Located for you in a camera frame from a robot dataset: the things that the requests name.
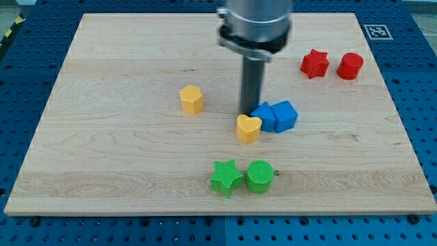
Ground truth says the blue cube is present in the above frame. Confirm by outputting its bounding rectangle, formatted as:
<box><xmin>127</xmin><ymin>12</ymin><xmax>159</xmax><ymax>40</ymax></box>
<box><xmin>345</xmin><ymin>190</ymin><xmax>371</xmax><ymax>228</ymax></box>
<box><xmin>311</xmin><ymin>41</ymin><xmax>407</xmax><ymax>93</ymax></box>
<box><xmin>271</xmin><ymin>100</ymin><xmax>298</xmax><ymax>133</ymax></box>

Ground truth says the wooden board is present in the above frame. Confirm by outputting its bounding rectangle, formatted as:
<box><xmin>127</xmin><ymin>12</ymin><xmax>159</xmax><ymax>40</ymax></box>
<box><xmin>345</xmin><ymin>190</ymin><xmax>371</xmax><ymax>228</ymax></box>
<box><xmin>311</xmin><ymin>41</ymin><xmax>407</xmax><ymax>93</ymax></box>
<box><xmin>5</xmin><ymin>13</ymin><xmax>436</xmax><ymax>217</ymax></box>

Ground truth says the yellow heart block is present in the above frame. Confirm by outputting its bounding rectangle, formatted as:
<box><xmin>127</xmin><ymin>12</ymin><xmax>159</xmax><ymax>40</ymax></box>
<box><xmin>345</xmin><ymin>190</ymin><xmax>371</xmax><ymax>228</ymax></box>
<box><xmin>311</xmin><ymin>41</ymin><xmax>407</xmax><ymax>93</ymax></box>
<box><xmin>236</xmin><ymin>115</ymin><xmax>262</xmax><ymax>144</ymax></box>

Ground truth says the yellow hexagon block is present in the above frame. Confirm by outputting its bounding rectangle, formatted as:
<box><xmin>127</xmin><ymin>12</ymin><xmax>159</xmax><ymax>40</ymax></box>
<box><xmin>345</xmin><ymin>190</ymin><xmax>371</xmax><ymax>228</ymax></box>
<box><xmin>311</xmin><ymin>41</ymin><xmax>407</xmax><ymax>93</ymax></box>
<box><xmin>180</xmin><ymin>85</ymin><xmax>203</xmax><ymax>115</ymax></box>

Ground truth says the blue triangular block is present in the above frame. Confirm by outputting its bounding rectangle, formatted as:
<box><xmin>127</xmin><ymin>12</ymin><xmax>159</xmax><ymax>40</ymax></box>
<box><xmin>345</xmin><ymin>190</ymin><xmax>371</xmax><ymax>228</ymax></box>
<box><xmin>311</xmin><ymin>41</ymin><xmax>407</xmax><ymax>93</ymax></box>
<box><xmin>250</xmin><ymin>102</ymin><xmax>277</xmax><ymax>133</ymax></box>

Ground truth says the green star block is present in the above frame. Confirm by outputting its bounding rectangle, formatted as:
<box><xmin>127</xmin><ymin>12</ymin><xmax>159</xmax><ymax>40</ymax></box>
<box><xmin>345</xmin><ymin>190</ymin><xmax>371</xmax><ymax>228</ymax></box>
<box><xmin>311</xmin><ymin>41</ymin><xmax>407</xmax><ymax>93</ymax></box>
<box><xmin>210</xmin><ymin>159</ymin><xmax>243</xmax><ymax>198</ymax></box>

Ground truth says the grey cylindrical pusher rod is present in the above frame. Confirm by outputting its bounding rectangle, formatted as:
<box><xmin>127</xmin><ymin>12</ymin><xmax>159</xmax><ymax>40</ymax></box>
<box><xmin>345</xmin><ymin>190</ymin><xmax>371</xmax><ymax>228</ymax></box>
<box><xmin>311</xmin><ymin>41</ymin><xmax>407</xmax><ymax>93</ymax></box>
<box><xmin>240</xmin><ymin>57</ymin><xmax>264</xmax><ymax>115</ymax></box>

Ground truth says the green cylinder block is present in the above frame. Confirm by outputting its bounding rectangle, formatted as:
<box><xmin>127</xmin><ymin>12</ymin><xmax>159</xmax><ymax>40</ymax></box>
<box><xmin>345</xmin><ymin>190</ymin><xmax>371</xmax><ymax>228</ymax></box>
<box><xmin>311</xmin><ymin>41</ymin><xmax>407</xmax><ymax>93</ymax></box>
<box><xmin>246</xmin><ymin>160</ymin><xmax>274</xmax><ymax>194</ymax></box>

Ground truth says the red star block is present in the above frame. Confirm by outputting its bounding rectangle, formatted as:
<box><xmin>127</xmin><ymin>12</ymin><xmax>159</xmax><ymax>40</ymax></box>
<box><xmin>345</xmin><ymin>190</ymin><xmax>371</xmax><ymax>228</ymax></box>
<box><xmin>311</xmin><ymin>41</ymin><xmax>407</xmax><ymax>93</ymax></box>
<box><xmin>300</xmin><ymin>49</ymin><xmax>329</xmax><ymax>79</ymax></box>

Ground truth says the red cylinder block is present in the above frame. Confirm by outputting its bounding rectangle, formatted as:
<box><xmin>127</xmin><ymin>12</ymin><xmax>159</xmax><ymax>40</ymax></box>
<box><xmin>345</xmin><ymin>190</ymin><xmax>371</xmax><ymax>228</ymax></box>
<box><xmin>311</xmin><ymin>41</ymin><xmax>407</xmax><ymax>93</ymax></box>
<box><xmin>337</xmin><ymin>53</ymin><xmax>364</xmax><ymax>80</ymax></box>

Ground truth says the white fiducial marker tag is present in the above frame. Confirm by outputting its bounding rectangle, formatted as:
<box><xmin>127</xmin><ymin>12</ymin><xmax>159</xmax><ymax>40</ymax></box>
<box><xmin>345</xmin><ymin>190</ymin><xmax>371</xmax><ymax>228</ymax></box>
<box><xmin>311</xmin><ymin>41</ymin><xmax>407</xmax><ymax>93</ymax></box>
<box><xmin>364</xmin><ymin>24</ymin><xmax>393</xmax><ymax>40</ymax></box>

